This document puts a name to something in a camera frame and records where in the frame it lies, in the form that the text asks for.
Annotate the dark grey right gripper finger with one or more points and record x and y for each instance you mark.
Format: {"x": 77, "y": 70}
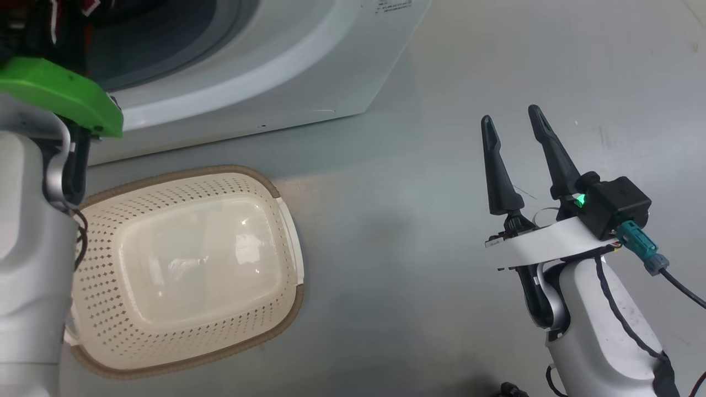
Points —
{"x": 557, "y": 160}
{"x": 499, "y": 182}

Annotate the cream perforated laundry basket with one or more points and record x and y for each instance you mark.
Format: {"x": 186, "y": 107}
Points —
{"x": 193, "y": 264}

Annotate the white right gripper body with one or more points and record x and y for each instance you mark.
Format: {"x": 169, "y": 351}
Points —
{"x": 546, "y": 245}

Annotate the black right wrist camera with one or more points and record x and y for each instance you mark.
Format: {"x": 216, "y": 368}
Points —
{"x": 618, "y": 207}

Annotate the white front-load washing machine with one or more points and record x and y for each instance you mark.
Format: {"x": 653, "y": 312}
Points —
{"x": 309, "y": 66}

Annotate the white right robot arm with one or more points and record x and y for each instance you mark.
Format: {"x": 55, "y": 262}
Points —
{"x": 590, "y": 331}

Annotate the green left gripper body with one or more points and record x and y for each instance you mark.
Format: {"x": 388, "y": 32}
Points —
{"x": 55, "y": 91}

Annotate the small printed text label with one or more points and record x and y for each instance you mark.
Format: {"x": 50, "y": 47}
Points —
{"x": 392, "y": 5}

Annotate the grey rubber door gasket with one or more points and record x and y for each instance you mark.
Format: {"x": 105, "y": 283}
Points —
{"x": 231, "y": 22}

